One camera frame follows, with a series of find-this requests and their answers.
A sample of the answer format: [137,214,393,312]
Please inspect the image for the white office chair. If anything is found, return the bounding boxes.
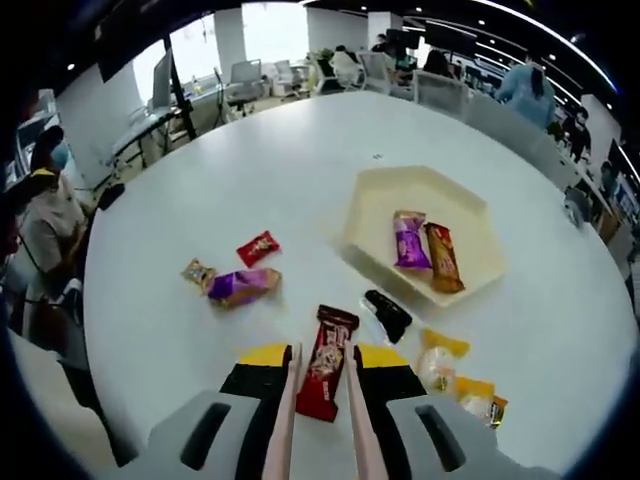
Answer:
[272,59,302,101]
[227,58,267,115]
[359,52,397,96]
[413,69,472,120]

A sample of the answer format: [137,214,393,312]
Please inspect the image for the pale bun food packet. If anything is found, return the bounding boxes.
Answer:
[418,327,472,396]

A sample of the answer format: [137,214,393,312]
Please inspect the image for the black food packet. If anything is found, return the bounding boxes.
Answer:
[360,288,414,345]

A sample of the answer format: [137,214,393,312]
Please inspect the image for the small brown candy food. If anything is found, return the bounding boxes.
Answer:
[488,394,510,430]

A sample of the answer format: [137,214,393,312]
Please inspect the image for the gold purple-label food bar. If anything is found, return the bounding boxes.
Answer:
[393,209,433,271]

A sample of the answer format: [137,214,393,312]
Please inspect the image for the cream hexagonal container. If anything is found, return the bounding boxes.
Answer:
[342,163,512,307]

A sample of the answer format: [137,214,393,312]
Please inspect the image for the black hanging display screen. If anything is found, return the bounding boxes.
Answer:
[97,27,174,84]

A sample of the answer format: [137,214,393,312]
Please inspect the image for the small orange candy food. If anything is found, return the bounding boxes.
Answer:
[180,257,217,296]

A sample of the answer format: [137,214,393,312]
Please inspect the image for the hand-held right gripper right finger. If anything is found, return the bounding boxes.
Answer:
[349,342,564,480]

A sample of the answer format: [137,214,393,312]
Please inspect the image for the large monitor on stand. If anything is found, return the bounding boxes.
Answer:
[151,49,200,142]

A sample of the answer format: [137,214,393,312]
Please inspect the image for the white desk black legs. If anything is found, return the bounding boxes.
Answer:
[110,112,179,169]

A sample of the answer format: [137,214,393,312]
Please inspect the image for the purple food packet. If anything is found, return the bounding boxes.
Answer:
[207,267,283,309]

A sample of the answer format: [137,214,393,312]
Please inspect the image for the pink food tongs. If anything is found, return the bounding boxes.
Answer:
[262,342,391,480]

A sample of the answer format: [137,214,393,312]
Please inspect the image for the grey office chair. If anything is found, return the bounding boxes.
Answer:
[464,94,569,187]

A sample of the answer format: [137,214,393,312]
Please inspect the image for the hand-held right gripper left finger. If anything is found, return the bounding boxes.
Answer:
[144,342,301,480]

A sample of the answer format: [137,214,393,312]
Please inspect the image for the grey crumpled object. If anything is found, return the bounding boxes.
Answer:
[563,187,591,230]

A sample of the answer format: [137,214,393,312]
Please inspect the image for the small black object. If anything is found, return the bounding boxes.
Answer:
[96,182,127,212]

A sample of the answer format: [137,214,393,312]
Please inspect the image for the black hanging monitor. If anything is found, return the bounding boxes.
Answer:
[424,22,477,56]

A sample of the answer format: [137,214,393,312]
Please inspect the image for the dark red food bar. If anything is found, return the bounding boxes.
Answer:
[294,303,361,422]

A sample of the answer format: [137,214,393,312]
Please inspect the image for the white chair black seat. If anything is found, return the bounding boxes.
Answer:
[310,52,351,96]

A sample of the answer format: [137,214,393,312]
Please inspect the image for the red candy food packet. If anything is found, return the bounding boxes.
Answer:
[235,229,281,269]

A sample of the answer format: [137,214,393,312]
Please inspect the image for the brown food bar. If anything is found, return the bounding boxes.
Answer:
[423,222,466,294]

